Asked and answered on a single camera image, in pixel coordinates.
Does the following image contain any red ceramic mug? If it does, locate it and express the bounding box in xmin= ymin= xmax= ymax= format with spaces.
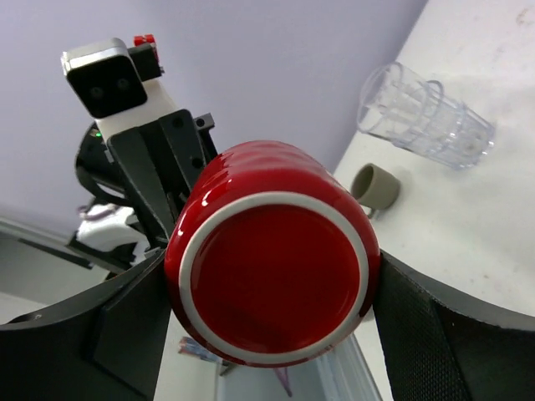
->
xmin=165 ymin=140 xmax=381 ymax=368

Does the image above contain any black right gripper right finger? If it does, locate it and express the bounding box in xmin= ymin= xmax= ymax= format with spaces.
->
xmin=373 ymin=252 xmax=534 ymax=400

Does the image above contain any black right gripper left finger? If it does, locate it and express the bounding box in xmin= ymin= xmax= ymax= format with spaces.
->
xmin=1 ymin=251 xmax=171 ymax=400

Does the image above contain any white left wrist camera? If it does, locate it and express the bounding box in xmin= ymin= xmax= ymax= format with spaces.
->
xmin=60 ymin=38 xmax=175 ymax=137

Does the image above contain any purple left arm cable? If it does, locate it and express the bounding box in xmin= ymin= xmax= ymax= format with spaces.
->
xmin=77 ymin=204 xmax=122 ymax=222

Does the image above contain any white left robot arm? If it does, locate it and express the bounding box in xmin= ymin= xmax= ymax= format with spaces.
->
xmin=61 ymin=35 xmax=217 ymax=272

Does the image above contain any beige ceramic cup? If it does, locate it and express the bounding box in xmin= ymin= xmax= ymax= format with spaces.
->
xmin=349 ymin=163 xmax=401 ymax=219

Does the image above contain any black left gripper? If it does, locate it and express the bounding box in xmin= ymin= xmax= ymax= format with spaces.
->
xmin=74 ymin=43 xmax=218 ymax=251

